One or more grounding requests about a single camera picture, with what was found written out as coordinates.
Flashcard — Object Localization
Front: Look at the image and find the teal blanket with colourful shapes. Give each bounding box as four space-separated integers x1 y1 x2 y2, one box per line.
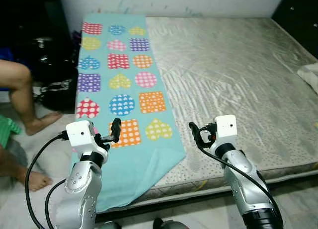
70 13 187 212

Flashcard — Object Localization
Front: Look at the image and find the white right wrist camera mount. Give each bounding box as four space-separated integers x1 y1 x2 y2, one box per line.
215 115 237 141

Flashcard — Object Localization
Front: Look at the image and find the green plastic item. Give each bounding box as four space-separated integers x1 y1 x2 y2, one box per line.
0 115 23 149

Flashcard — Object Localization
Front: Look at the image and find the grey robot left foot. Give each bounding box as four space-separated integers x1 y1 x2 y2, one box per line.
97 222 122 229

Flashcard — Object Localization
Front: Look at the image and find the grey robot foot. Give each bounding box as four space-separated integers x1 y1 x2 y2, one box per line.
153 218 189 229
97 222 122 229

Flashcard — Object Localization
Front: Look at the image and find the grey bed base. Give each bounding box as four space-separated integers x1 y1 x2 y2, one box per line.
94 162 318 220

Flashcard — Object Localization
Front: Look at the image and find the grey robot right foot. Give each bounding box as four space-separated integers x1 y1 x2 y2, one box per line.
153 218 189 229

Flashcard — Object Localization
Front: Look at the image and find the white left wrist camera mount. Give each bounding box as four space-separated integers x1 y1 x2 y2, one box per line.
66 120 96 152

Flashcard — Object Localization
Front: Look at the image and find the person's bare leg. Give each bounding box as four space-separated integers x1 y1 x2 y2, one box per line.
0 145 53 192
0 59 63 136

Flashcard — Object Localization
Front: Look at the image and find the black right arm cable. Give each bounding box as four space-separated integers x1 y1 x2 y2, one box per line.
196 142 274 210

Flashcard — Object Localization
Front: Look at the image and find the white quilted mattress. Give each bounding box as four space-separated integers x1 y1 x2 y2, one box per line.
144 16 318 190

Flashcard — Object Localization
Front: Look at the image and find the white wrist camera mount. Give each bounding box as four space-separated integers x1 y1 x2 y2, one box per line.
215 115 237 141
66 120 96 152

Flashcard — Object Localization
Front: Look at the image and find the black bags pile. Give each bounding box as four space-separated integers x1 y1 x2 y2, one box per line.
10 33 82 113

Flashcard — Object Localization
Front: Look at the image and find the dark tufted studded headboard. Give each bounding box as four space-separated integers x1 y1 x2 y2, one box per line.
271 0 318 56

